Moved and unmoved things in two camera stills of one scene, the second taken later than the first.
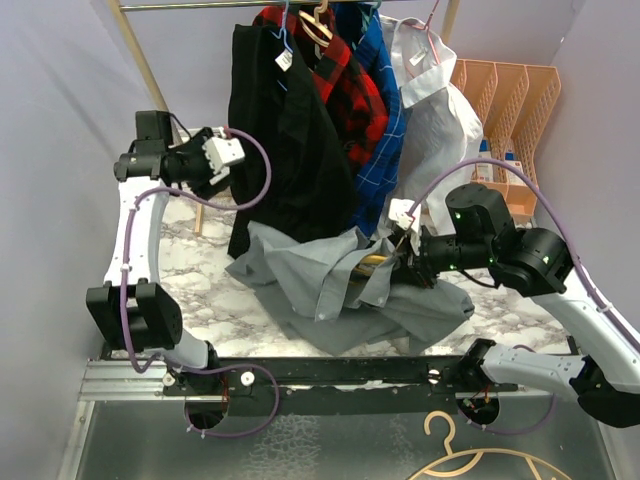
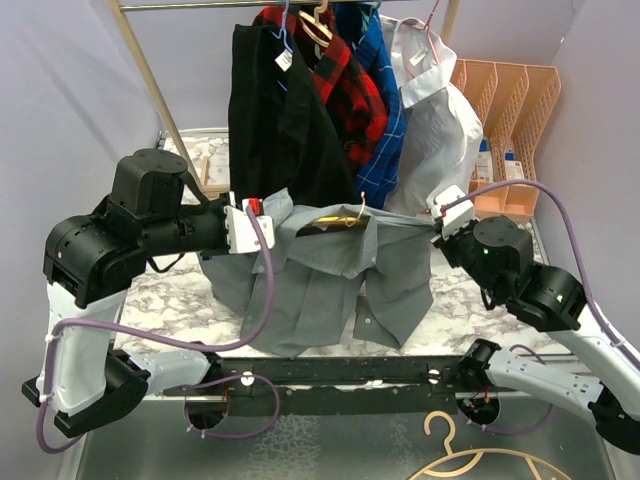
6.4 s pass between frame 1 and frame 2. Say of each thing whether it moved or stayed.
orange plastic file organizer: stayed
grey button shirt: moved
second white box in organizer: stayed
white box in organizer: stayed
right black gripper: moved
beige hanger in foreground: stayed
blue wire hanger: stayed
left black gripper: moved
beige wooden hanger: stayed
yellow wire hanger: moved
